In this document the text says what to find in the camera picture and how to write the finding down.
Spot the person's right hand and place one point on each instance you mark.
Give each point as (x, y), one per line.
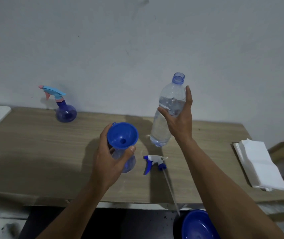
(180, 126)

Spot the person's left hand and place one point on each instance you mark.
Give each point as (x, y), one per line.
(107, 166)

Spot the person's left thumb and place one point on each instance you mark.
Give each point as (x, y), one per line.
(129, 155)

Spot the person's right thumb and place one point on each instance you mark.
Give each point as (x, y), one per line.
(165, 113)

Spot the clear round spray bottle body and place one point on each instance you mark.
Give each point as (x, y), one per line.
(129, 166)

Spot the clear plastic water bottle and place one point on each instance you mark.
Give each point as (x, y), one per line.
(160, 126)

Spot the blue plastic funnel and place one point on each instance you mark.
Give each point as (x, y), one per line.
(122, 135)

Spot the person's right forearm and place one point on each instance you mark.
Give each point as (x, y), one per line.
(221, 194)

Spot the person's left forearm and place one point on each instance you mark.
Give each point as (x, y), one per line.
(77, 211)

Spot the white blue spray trigger head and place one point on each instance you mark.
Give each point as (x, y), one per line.
(154, 161)

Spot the purple spray bottle, blue trigger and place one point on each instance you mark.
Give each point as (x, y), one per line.
(66, 113)

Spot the blue plastic bowl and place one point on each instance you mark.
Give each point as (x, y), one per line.
(198, 225)

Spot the stack of white paper napkins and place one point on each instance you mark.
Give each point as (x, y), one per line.
(259, 164)

